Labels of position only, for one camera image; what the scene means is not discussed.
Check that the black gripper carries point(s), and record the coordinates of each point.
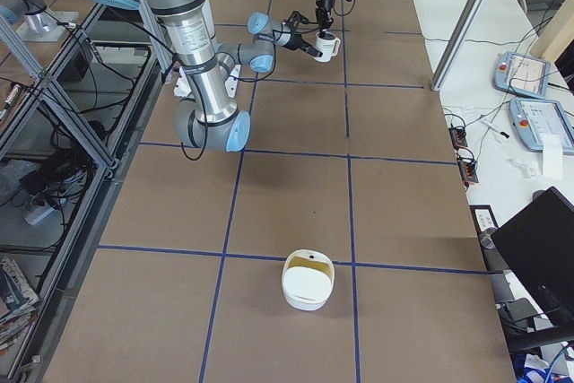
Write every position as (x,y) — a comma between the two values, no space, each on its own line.
(295,41)
(323,1)

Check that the white mug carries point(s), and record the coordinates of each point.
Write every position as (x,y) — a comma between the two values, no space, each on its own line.
(327,44)

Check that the upper orange black connector box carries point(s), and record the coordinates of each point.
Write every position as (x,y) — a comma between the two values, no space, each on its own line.
(458,136)

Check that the orange black connector box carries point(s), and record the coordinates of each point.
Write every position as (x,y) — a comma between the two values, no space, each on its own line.
(458,136)
(468,170)

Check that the upper teach pendant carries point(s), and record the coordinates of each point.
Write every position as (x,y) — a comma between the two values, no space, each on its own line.
(522,75)

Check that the teach pendant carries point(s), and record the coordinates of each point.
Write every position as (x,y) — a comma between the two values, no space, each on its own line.
(522,75)
(532,118)

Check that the lower orange black connector box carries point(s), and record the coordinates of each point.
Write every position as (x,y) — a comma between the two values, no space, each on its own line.
(468,170)

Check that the white side table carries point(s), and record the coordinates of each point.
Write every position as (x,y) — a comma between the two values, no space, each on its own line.
(508,173)

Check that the lower teach pendant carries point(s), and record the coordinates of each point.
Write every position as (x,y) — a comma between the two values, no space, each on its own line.
(532,118)

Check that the white oval bin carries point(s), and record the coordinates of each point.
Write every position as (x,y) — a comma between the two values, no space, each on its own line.
(308,279)

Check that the black laptop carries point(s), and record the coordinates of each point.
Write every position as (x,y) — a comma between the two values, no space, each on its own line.
(537,246)

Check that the white power strip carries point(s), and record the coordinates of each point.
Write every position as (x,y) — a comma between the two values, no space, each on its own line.
(38,213)

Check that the stack of magazines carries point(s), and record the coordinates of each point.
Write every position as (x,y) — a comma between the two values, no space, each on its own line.
(19,302)

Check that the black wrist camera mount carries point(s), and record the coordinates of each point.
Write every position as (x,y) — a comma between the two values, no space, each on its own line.
(296,21)

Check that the white pedestal column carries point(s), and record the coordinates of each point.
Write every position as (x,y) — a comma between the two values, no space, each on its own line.
(188,86)

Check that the aluminium frame post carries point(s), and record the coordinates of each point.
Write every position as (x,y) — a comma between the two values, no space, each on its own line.
(455,43)

